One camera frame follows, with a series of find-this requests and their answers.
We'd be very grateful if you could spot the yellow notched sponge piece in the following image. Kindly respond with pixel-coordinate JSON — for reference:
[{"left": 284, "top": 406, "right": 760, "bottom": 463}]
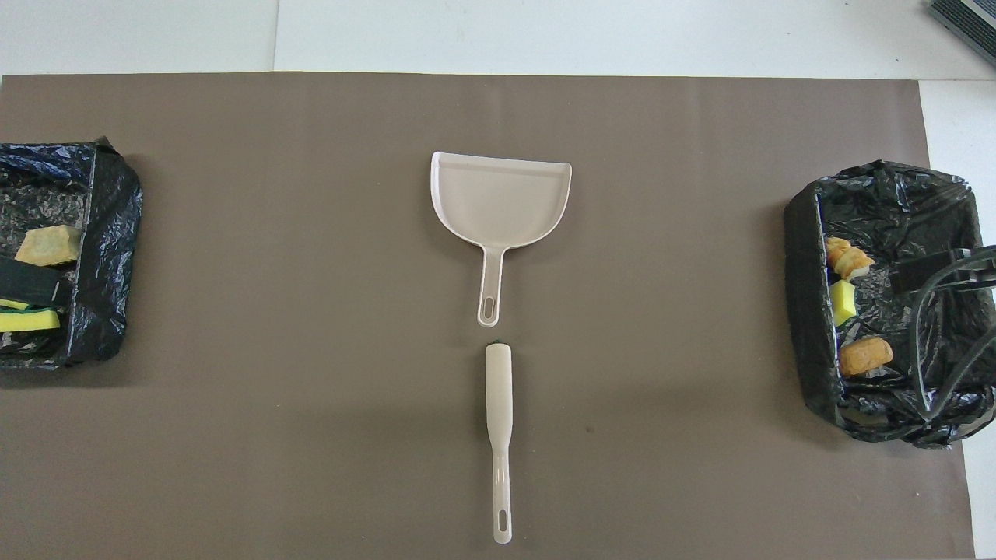
[{"left": 0, "top": 308, "right": 61, "bottom": 332}]

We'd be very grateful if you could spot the orange striped croissant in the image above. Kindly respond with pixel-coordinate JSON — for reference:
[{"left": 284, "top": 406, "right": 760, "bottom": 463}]
[
  {"left": 15, "top": 225, "right": 83, "bottom": 268},
  {"left": 825, "top": 236, "right": 876, "bottom": 282}
]

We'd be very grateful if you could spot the small yellow green sponge piece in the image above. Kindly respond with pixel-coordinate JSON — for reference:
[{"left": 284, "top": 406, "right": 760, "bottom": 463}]
[{"left": 829, "top": 280, "right": 858, "bottom": 327}]

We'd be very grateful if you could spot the brown bread roll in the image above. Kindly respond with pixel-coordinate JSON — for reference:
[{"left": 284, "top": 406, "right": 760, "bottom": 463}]
[{"left": 839, "top": 336, "right": 894, "bottom": 377}]

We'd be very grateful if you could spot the pale pink plastic dustpan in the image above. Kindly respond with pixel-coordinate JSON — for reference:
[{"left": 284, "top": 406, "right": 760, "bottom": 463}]
[{"left": 430, "top": 151, "right": 573, "bottom": 327}]

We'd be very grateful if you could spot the beige handle black bristle brush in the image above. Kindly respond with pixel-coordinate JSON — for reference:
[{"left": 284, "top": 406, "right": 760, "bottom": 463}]
[{"left": 484, "top": 341, "right": 514, "bottom": 545}]

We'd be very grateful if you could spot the black bag lined bin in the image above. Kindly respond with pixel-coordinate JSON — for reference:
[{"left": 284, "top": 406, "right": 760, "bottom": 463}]
[
  {"left": 783, "top": 159, "right": 996, "bottom": 449},
  {"left": 0, "top": 138, "right": 144, "bottom": 370}
]

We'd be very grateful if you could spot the dark grey ribbed device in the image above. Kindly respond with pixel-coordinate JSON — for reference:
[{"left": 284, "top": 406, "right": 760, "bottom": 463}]
[{"left": 928, "top": 0, "right": 996, "bottom": 67}]

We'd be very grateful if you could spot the brown table mat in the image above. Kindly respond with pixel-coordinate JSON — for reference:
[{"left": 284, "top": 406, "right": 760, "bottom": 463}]
[{"left": 0, "top": 72, "right": 975, "bottom": 560}]

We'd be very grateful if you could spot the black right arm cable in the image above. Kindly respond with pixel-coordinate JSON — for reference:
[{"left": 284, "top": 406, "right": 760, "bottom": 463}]
[{"left": 910, "top": 249, "right": 996, "bottom": 425}]

